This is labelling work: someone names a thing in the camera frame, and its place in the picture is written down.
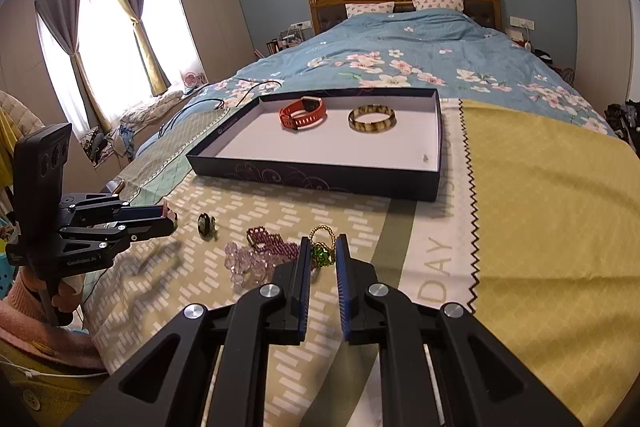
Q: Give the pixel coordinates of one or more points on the white wall socket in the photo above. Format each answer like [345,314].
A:
[300,26]
[521,23]

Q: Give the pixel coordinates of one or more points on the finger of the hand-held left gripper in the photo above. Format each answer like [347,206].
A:
[150,228]
[145,212]

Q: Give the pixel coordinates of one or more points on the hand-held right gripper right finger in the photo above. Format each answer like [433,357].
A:
[342,292]

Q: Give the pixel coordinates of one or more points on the white folded blanket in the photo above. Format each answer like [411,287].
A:
[152,107]

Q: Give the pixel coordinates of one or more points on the person's left forearm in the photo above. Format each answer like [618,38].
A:
[45,332]

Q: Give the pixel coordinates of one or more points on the green patterned blanket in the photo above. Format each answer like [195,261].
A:
[210,307]

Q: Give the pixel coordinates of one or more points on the white spotted pillow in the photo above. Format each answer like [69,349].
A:
[370,9]
[437,4]

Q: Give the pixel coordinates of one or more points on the yellow cloth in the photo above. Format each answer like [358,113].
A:
[550,232]

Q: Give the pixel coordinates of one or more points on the dark clothes pile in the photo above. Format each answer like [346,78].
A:
[622,119]

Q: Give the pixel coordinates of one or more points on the person's yellow-green garment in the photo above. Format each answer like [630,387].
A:
[45,397]

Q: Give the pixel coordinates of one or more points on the blue floral duvet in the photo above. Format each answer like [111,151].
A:
[425,57]

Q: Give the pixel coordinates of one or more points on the cosmetic bottles group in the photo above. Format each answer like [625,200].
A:
[285,41]

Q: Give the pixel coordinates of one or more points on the mixed clothes pile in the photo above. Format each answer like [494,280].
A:
[107,144]

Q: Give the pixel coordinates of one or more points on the beige puffer jacket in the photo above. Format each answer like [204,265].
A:
[22,117]

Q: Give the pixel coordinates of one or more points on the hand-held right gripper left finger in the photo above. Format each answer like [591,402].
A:
[305,292]

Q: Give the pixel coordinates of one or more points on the orange smartwatch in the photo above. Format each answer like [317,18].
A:
[300,114]

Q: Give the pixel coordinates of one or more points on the wooden headboard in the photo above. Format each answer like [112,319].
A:
[330,4]

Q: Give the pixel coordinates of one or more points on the amber bangle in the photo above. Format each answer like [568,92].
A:
[356,123]

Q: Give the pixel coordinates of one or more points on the pink desk fan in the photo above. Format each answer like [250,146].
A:
[192,80]

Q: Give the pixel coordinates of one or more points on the person's left hand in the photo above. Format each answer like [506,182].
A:
[67,297]

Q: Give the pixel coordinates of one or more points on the dark blue box lid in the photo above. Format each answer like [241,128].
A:
[325,147]

